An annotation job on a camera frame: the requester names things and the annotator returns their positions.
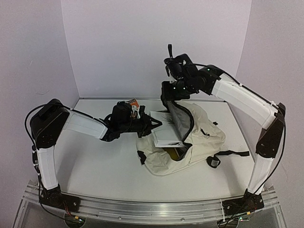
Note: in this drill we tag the beige canvas backpack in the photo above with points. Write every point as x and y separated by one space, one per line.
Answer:
202 141

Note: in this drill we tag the aluminium table edge rail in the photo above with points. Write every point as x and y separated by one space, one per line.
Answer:
199 99

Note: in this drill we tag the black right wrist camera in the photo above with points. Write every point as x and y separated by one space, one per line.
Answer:
178 67

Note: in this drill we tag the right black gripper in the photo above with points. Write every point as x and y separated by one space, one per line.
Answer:
169 93

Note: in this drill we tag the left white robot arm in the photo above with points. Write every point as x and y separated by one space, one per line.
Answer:
45 123

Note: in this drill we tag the orange comic book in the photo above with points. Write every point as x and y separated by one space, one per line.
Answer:
134 107

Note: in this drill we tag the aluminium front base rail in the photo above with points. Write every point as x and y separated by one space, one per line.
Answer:
85 212

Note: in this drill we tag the white palm leaf book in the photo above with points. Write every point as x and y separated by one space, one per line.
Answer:
166 135

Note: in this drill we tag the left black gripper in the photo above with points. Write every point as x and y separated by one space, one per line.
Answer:
147 125

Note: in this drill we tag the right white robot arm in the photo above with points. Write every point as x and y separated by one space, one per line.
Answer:
217 82

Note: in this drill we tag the yellow plastic folder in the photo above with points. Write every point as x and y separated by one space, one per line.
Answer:
173 153

